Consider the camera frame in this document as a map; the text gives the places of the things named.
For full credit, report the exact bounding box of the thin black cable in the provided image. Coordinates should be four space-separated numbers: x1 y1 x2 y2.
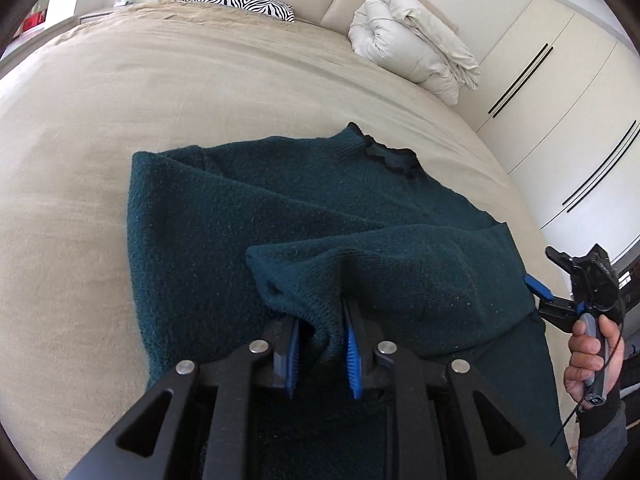
551 327 628 447

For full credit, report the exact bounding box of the person's right hand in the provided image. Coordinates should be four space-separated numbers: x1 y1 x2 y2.
564 316 624 413

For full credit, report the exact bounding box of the white nightstand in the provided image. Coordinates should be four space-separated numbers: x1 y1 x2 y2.
79 2 132 24

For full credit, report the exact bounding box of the person's right forearm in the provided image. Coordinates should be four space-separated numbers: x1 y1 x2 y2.
574 390 632 480

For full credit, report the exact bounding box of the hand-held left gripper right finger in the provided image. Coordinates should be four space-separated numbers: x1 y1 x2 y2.
341 297 576 480

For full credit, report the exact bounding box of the white folded duvet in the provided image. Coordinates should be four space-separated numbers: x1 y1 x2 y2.
348 0 482 107

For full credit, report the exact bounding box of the white wardrobe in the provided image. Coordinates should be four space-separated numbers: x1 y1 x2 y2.
457 0 640 281

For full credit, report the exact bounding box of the zebra print pillow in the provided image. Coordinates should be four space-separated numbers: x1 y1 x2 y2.
177 0 296 23

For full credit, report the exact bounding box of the dark green knit sweater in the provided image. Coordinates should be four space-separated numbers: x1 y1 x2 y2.
125 122 571 480

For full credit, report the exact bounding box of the black wardrobe handle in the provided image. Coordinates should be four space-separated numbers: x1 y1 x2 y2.
491 46 555 119
566 131 640 211
561 121 637 206
487 43 549 114

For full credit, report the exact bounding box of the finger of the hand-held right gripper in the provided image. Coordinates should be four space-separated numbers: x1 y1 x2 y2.
544 245 583 276
524 274 585 334

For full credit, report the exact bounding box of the beige bed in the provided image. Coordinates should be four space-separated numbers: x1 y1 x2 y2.
0 0 576 480

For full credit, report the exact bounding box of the white window ledge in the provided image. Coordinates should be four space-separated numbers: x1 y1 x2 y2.
0 14 83 83

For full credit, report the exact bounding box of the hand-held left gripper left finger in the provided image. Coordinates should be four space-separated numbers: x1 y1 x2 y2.
62 312 301 480

